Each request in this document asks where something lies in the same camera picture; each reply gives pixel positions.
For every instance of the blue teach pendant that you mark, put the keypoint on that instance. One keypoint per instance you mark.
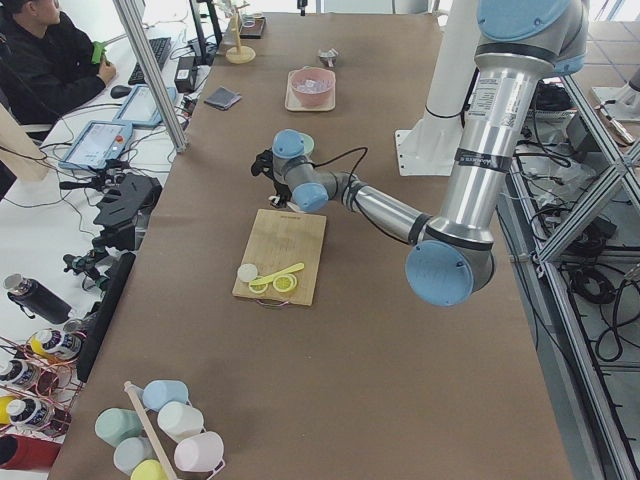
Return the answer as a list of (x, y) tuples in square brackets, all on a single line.
[(97, 144), (139, 108)]

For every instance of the dark wooden tray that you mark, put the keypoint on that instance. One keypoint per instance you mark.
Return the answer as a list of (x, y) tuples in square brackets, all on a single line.
[(252, 27)]

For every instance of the blue plastic cup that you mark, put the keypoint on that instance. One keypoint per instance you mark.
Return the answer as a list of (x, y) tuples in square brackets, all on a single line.
[(157, 393)]

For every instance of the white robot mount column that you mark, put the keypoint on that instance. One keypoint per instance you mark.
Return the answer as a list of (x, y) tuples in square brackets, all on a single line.
[(428, 149)]

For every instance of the white steamed bun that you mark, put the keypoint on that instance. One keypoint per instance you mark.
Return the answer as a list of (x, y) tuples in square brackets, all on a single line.
[(247, 272)]

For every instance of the black gripper tool stand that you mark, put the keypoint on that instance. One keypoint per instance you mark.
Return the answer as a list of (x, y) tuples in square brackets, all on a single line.
[(124, 212)]

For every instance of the grey plastic cup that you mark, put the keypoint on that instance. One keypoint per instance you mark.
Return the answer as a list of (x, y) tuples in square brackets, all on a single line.
[(131, 452)]

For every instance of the yellow plastic cup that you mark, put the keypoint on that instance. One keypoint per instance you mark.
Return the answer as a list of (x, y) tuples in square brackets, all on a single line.
[(149, 469)]

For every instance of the pink plastic cup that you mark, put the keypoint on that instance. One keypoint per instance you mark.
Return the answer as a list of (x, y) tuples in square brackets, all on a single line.
[(200, 453)]

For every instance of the lemon slice lower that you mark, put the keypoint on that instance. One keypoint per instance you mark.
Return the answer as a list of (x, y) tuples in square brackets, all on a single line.
[(258, 289)]

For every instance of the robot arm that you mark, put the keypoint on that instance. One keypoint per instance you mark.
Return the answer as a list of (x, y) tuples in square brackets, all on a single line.
[(520, 43)]

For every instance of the beige serving tray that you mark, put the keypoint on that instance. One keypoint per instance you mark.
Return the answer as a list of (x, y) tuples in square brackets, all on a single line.
[(293, 104)]

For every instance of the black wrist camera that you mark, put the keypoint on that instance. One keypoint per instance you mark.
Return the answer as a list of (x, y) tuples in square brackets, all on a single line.
[(263, 165)]

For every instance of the metal ice scoop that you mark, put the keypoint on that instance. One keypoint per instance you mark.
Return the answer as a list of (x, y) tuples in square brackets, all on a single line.
[(328, 57)]

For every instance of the pink bowl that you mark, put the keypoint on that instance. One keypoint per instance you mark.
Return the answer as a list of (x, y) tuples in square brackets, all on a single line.
[(312, 72)]

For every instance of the black bar on table edge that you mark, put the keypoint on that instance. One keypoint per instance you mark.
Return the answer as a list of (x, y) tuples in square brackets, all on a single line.
[(96, 335)]

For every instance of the wooden cup stand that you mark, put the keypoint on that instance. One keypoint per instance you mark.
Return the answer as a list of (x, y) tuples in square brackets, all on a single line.
[(239, 53)]

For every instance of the grey folded cloth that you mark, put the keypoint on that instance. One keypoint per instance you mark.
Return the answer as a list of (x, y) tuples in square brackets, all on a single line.
[(222, 98)]

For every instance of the white ceramic spoon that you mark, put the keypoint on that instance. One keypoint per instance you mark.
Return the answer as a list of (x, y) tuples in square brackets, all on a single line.
[(291, 205)]

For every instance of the black computer mouse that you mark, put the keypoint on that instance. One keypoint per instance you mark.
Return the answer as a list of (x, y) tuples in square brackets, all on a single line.
[(120, 91)]

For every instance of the green plastic cup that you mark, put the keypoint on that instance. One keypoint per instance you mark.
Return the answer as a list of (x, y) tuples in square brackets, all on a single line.
[(115, 425)]

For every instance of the pile of ice cubes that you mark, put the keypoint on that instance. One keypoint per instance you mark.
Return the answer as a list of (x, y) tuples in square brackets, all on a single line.
[(313, 86)]

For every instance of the lemon slice upper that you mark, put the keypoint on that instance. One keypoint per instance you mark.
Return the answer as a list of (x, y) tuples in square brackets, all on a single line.
[(285, 283)]

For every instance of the mint green bowl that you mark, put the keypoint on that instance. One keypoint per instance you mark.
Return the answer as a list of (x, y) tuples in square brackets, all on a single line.
[(308, 143)]

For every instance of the lemon slice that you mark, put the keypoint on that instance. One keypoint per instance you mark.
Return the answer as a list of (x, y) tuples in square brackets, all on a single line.
[(258, 289), (285, 283)]

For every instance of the blue teach pendant near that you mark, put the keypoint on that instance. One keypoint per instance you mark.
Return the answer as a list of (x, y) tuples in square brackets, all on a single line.
[(97, 144)]

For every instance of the blue teach pendant far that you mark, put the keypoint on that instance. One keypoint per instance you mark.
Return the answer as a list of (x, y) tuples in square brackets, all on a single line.
[(139, 108)]

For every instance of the white plastic cup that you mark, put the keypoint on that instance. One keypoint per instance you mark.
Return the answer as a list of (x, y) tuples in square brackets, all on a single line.
[(180, 421)]

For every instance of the wooden cup rack rod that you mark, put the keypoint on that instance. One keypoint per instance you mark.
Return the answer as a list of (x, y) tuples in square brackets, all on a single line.
[(132, 391)]

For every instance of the bamboo cutting board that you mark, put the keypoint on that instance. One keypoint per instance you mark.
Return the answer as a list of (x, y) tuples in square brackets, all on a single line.
[(279, 239)]

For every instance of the seated person in black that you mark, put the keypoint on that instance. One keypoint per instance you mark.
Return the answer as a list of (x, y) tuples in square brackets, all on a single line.
[(48, 71)]

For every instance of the aluminium frame post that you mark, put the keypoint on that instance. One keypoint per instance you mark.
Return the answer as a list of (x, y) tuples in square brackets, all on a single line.
[(131, 20)]

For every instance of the yellow sauce bottle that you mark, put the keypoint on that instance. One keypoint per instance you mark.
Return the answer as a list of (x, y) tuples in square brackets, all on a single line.
[(62, 345)]

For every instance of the black power box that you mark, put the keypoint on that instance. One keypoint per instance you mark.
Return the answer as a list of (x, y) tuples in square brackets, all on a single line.
[(186, 74)]

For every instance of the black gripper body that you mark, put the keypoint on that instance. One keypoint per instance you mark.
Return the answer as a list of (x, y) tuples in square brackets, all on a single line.
[(280, 190)]

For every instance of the black water bottle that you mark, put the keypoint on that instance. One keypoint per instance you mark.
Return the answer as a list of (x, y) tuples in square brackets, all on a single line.
[(34, 299)]

